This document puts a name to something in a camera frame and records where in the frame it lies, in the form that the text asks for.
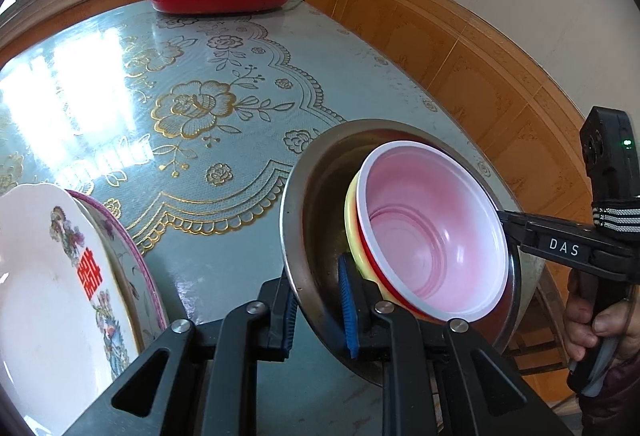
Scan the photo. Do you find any stainless steel bowl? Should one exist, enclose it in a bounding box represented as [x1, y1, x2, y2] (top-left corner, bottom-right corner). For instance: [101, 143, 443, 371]
[280, 119, 502, 385]

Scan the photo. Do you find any yellow plastic bowl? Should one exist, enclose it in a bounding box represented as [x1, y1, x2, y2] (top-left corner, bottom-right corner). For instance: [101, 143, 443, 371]
[344, 174, 400, 304]

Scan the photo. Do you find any floral blue tablecloth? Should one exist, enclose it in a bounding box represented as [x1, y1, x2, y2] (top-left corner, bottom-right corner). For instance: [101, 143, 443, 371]
[1, 1, 514, 323]

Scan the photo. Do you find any black tracking camera box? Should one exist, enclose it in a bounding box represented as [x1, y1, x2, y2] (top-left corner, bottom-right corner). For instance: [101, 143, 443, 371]
[579, 106, 639, 241]

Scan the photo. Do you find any person right hand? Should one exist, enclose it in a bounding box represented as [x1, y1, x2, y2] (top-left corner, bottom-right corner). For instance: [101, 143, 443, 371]
[563, 271, 639, 364]

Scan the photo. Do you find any red plastic bowl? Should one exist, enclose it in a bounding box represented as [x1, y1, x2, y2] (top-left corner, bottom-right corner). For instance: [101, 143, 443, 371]
[352, 141, 510, 323]

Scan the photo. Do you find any white deep plate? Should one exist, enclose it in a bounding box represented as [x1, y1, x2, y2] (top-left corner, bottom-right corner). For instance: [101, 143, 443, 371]
[1, 184, 142, 435]

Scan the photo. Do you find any large floral rimmed plate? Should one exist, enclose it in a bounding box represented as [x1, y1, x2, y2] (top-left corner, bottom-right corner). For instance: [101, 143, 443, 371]
[68, 190, 169, 348]

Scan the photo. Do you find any dark wooden stool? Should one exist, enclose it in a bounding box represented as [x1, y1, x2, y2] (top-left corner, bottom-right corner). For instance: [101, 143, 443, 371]
[503, 266, 568, 376]

